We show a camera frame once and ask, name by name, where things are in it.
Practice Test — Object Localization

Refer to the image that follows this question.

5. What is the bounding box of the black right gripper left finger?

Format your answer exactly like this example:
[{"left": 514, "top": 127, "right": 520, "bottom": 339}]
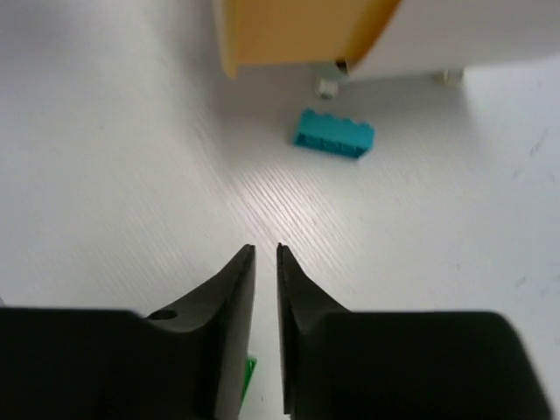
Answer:
[{"left": 1, "top": 245, "right": 256, "bottom": 419}]

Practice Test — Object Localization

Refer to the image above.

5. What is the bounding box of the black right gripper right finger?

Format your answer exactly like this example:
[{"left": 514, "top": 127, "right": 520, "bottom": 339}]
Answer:
[{"left": 276, "top": 244, "right": 553, "bottom": 419}]

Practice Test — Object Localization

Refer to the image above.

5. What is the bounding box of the dark green long lego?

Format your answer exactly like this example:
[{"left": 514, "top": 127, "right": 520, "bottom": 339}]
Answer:
[{"left": 241, "top": 354, "right": 257, "bottom": 402}]

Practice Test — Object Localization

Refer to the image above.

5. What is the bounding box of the yellow drawer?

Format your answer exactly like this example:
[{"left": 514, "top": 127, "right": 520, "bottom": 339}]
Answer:
[{"left": 212, "top": 0, "right": 400, "bottom": 79}]

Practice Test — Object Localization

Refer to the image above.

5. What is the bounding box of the long teal lego brick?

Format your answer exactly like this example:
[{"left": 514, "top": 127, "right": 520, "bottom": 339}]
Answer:
[{"left": 293, "top": 108, "right": 375, "bottom": 160}]

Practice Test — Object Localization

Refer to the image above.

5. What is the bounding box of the cream cylindrical drawer container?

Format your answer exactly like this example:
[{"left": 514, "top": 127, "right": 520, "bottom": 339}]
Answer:
[{"left": 348, "top": 0, "right": 559, "bottom": 82}]

